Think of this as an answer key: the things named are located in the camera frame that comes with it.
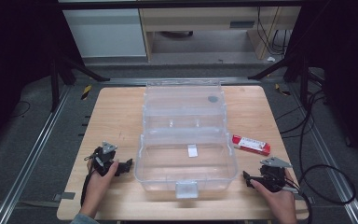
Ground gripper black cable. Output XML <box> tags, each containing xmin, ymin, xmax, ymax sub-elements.
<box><xmin>79</xmin><ymin>153</ymin><xmax>99</xmax><ymax>207</ymax></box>
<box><xmin>283</xmin><ymin>163</ymin><xmax>357</xmax><ymax>224</ymax></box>

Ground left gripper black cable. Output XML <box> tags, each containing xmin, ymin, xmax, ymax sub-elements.
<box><xmin>79</xmin><ymin>153</ymin><xmax>99</xmax><ymax>207</ymax></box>

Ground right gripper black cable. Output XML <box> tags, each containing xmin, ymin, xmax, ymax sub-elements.
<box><xmin>283</xmin><ymin>163</ymin><xmax>357</xmax><ymax>224</ymax></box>

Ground short metal floor rail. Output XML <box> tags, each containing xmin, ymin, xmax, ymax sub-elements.
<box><xmin>102</xmin><ymin>77</ymin><xmax>262</xmax><ymax>87</ymax></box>

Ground white cabinet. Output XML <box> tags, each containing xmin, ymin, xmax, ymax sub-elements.
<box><xmin>62</xmin><ymin>7</ymin><xmax>148</xmax><ymax>59</ymax></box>

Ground long metal floor rail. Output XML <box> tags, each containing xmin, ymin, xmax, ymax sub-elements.
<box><xmin>286</xmin><ymin>83</ymin><xmax>358</xmax><ymax>224</ymax></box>
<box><xmin>0</xmin><ymin>83</ymin><xmax>73</xmax><ymax>224</ymax></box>

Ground person's left hand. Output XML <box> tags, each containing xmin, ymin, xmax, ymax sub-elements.
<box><xmin>83</xmin><ymin>161</ymin><xmax>120</xmax><ymax>203</ymax></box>

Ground grey tape strip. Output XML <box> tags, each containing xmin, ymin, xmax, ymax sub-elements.
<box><xmin>52</xmin><ymin>191</ymin><xmax>76</xmax><ymax>203</ymax></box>

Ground black metal stand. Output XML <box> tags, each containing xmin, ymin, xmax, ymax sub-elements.
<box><xmin>49</xmin><ymin>51</ymin><xmax>112</xmax><ymax>113</ymax></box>
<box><xmin>247</xmin><ymin>51</ymin><xmax>312</xmax><ymax>110</ymax></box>

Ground black cables under desk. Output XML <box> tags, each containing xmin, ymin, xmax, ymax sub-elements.
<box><xmin>255</xmin><ymin>7</ymin><xmax>293</xmax><ymax>57</ymax></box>

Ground thin black floor cable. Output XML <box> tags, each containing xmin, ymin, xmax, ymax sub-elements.
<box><xmin>8</xmin><ymin>99</ymin><xmax>32</xmax><ymax>119</ymax></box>

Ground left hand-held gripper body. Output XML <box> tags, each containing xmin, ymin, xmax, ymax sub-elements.
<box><xmin>88</xmin><ymin>140</ymin><xmax>119</xmax><ymax>176</ymax></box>

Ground bundle of black floor cables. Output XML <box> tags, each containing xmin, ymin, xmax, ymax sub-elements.
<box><xmin>274</xmin><ymin>89</ymin><xmax>328</xmax><ymax>175</ymax></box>

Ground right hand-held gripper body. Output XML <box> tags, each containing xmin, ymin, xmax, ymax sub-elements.
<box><xmin>257</xmin><ymin>156</ymin><xmax>294</xmax><ymax>193</ymax></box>

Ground person's right hand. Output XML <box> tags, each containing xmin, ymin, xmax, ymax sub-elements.
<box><xmin>249</xmin><ymin>169</ymin><xmax>298</xmax><ymax>217</ymax></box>

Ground yellow and black tape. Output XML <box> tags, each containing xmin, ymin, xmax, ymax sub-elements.
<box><xmin>80</xmin><ymin>84</ymin><xmax>93</xmax><ymax>101</ymax></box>
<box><xmin>274</xmin><ymin>82</ymin><xmax>292</xmax><ymax>96</ymax></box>

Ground clear plastic storage box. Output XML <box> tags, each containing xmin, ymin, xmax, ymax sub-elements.
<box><xmin>133</xmin><ymin>78</ymin><xmax>240</xmax><ymax>200</ymax></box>

